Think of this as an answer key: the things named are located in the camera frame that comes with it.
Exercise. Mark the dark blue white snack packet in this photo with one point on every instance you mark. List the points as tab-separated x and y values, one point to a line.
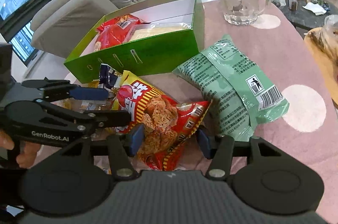
109	78

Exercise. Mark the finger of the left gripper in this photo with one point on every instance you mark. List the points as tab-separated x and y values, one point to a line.
48	124
55	90

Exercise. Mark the green snack bag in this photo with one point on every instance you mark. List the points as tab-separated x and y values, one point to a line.
242	95

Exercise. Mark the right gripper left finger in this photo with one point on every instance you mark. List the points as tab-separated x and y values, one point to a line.
121	148

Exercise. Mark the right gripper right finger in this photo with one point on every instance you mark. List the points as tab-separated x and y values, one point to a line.
217	149

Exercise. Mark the beige sofa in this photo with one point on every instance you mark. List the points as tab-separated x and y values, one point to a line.
61	24

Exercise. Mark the plastic bag of pastries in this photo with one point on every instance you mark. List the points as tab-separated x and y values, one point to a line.
326	37

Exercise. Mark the green cardboard box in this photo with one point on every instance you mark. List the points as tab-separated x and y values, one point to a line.
172	32

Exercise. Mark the red cookie snack bag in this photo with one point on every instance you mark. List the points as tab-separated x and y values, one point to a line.
114	31

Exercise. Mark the clear bag yellow crackers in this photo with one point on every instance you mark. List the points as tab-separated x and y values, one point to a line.
141	31

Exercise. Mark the yellow snack packet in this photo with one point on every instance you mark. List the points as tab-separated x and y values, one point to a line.
87	105

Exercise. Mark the pink polka dot tablecloth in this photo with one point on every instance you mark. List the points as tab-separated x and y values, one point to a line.
280	175

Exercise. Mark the red yellow noodle snack bag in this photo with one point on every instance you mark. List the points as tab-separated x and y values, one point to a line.
167	123

